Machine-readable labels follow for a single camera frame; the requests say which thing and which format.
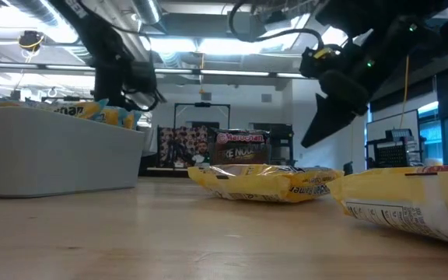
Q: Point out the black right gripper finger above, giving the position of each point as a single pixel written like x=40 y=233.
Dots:
x=325 y=120

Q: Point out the blue-edged Maruchan ramen pack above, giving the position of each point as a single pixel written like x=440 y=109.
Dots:
x=72 y=110
x=121 y=118

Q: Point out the black Maruchan fire noodle pack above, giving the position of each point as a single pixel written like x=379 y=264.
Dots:
x=241 y=138

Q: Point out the yellow Maruchan ramen pack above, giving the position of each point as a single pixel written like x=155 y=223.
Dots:
x=263 y=183
x=403 y=194

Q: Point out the grey plastic bin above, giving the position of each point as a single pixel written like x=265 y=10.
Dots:
x=53 y=155

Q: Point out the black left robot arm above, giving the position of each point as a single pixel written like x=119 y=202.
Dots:
x=95 y=35

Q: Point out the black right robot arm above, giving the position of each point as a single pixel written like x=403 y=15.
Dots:
x=422 y=39

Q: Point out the black shelving unit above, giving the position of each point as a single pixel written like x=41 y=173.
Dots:
x=282 y=144

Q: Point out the framed whiteboard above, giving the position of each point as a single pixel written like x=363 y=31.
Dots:
x=379 y=124

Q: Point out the poster with faces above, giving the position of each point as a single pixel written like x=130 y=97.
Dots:
x=177 y=145

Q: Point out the suspended linear ceiling light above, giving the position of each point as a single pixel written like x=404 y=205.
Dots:
x=228 y=72

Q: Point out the yellow cylinder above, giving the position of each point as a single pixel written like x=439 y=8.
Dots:
x=435 y=161

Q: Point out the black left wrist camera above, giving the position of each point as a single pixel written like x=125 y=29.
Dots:
x=143 y=78

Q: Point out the grey wall vent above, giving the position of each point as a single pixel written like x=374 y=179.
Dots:
x=206 y=96
x=266 y=98

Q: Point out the black ceiling camera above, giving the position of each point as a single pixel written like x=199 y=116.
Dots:
x=29 y=39

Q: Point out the black gantry frame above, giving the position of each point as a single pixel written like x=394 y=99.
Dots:
x=202 y=104

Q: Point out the black aluminium table frame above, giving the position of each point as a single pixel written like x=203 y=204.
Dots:
x=169 y=173

